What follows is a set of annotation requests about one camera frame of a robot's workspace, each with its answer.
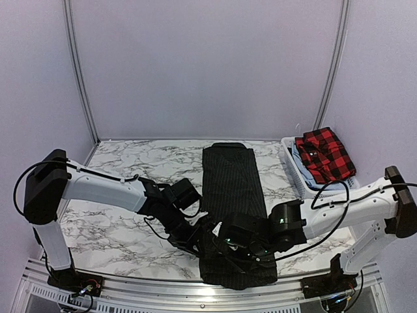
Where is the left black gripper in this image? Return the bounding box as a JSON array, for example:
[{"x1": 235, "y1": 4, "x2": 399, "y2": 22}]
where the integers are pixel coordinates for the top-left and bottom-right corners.
[{"x1": 160, "y1": 205, "x2": 206, "y2": 257}]

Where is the black pinstriped long sleeve shirt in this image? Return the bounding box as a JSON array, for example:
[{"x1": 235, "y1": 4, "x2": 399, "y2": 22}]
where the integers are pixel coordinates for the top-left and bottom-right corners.
[{"x1": 199, "y1": 142, "x2": 278, "y2": 290}]

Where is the white plastic laundry basket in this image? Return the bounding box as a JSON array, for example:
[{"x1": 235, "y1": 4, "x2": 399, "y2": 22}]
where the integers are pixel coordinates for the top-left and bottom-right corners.
[{"x1": 281, "y1": 137, "x2": 360, "y2": 199}]

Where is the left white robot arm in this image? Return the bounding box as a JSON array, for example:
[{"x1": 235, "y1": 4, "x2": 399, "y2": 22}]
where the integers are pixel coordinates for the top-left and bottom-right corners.
[{"x1": 19, "y1": 149, "x2": 203, "y2": 291}]

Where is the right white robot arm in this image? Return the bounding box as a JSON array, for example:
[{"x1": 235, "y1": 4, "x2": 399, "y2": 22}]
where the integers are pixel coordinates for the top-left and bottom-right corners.
[{"x1": 217, "y1": 166, "x2": 416, "y2": 298}]

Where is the light blue shirt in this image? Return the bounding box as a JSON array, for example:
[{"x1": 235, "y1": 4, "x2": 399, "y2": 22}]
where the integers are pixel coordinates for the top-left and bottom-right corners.
[{"x1": 291, "y1": 142, "x2": 349, "y2": 191}]

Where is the red black plaid shirt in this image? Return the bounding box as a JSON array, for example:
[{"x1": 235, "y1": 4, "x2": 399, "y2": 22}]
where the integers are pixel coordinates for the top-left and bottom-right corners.
[{"x1": 295, "y1": 127, "x2": 356, "y2": 185}]

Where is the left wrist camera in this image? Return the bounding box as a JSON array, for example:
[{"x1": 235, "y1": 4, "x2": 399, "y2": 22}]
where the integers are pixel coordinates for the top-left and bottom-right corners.
[{"x1": 190, "y1": 215, "x2": 223, "y2": 237}]

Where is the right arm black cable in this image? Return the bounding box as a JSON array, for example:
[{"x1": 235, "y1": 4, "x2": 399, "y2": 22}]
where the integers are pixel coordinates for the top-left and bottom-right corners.
[{"x1": 275, "y1": 179, "x2": 417, "y2": 261}]

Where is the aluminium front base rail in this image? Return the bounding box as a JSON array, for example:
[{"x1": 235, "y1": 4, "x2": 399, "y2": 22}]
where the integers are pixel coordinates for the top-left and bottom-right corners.
[{"x1": 9, "y1": 259, "x2": 388, "y2": 313}]

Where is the right aluminium frame post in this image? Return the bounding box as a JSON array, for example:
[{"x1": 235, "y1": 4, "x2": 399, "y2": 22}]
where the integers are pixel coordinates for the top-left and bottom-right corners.
[{"x1": 311, "y1": 0, "x2": 351, "y2": 130}]

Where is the aluminium frame post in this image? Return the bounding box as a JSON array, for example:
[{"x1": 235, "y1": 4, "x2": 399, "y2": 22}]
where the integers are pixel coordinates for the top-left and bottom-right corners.
[
  {"x1": 62, "y1": 0, "x2": 100, "y2": 145},
  {"x1": 311, "y1": 0, "x2": 351, "y2": 130}
]

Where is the left aluminium frame post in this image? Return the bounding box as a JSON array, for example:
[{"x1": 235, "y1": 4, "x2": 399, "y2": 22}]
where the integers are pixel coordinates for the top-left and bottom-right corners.
[{"x1": 62, "y1": 0, "x2": 100, "y2": 145}]

